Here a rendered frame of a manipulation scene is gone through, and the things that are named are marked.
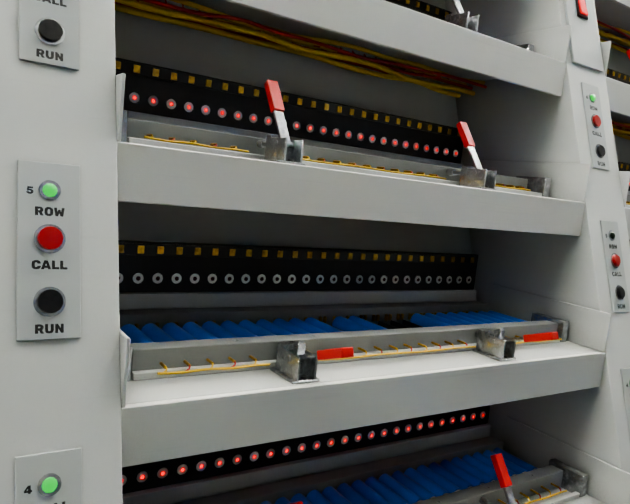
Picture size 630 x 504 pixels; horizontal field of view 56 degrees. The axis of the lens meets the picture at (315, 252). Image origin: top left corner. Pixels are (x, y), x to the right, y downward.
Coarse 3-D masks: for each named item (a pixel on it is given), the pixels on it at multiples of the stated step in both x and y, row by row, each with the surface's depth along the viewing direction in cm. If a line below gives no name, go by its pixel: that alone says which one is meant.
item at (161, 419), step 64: (576, 320) 79; (128, 384) 46; (192, 384) 48; (256, 384) 50; (320, 384) 51; (384, 384) 55; (448, 384) 60; (512, 384) 66; (576, 384) 73; (128, 448) 43; (192, 448) 45
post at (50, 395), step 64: (0, 0) 42; (0, 64) 41; (0, 128) 40; (64, 128) 43; (0, 192) 40; (0, 256) 39; (0, 320) 39; (0, 384) 38; (64, 384) 40; (0, 448) 37; (64, 448) 39
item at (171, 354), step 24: (264, 336) 56; (288, 336) 57; (312, 336) 58; (336, 336) 59; (360, 336) 60; (384, 336) 62; (408, 336) 64; (432, 336) 66; (456, 336) 68; (144, 360) 48; (168, 360) 49; (192, 360) 50; (216, 360) 52; (240, 360) 53
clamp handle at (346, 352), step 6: (300, 348) 52; (336, 348) 47; (342, 348) 46; (348, 348) 47; (300, 354) 52; (306, 354) 51; (312, 354) 50; (318, 354) 49; (324, 354) 48; (330, 354) 48; (336, 354) 47; (342, 354) 46; (348, 354) 47
